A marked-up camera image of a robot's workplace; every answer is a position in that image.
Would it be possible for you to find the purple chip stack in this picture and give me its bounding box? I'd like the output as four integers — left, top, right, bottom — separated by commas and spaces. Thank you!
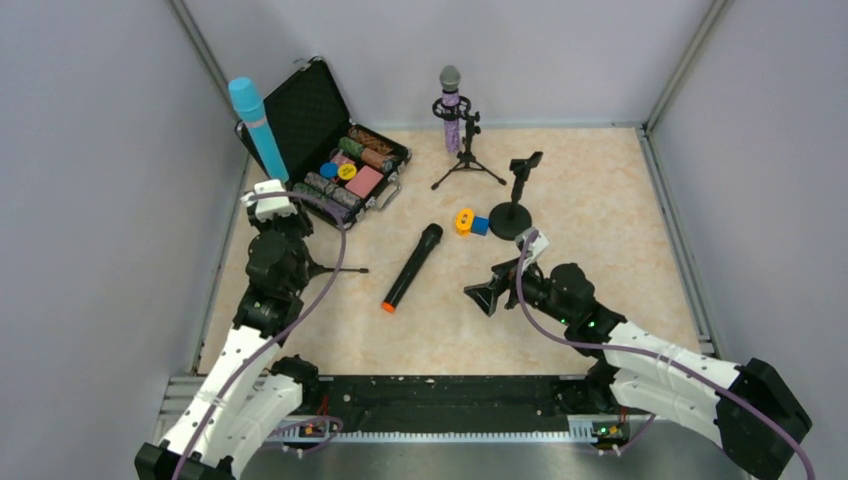
292, 182, 350, 225

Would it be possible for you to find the blue toy block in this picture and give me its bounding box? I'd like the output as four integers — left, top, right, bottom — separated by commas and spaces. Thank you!
470, 216, 489, 236

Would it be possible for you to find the blue dealer button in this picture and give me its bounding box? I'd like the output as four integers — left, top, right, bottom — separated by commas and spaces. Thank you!
319, 162, 339, 180

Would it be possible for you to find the blue tan chip stack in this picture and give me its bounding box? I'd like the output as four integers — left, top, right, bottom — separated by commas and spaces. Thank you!
304, 172, 363, 210

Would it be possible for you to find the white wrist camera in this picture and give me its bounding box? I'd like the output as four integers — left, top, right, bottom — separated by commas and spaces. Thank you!
514, 227, 549, 273
240, 179, 299, 222

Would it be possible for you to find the black tripod mic stand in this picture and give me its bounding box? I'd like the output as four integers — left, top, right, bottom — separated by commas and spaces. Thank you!
301, 178, 370, 280

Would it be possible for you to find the teal blue microphone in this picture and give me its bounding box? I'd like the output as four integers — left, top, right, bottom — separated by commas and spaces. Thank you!
228, 76, 290, 183

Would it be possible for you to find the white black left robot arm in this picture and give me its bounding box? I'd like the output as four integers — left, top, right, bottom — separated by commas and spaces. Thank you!
134, 197, 313, 479

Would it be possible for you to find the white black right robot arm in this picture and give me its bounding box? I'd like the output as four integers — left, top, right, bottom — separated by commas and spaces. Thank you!
464, 260, 815, 479

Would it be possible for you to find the purple glitter microphone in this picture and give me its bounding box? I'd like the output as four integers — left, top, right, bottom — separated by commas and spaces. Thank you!
439, 65, 461, 154

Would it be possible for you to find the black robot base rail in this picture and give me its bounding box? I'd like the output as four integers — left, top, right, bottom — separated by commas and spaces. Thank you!
294, 375, 638, 434

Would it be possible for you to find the black orange-tipped microphone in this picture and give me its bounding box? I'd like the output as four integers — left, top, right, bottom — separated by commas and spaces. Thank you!
381, 223, 443, 313

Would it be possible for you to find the black round base stand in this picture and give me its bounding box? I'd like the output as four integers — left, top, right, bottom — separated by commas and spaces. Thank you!
489, 151, 544, 241

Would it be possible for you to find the yellow big blind button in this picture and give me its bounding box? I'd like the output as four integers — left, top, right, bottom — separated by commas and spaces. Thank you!
337, 164, 358, 182

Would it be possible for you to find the black poker chip case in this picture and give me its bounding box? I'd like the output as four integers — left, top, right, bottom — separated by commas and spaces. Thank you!
235, 56, 412, 228

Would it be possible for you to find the red card deck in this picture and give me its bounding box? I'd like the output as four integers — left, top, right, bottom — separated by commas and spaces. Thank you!
345, 166, 384, 199

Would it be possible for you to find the red tan chip stack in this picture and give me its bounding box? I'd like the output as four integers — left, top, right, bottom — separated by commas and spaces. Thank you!
338, 126, 400, 173

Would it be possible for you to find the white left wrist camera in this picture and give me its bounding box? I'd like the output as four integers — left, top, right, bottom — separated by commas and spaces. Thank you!
240, 179, 299, 222

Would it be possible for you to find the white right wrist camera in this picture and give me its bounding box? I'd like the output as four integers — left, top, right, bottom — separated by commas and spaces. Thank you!
514, 227, 549, 273

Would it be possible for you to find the yellow toy traffic light block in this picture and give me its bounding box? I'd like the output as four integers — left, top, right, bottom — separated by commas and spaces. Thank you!
454, 208, 475, 236

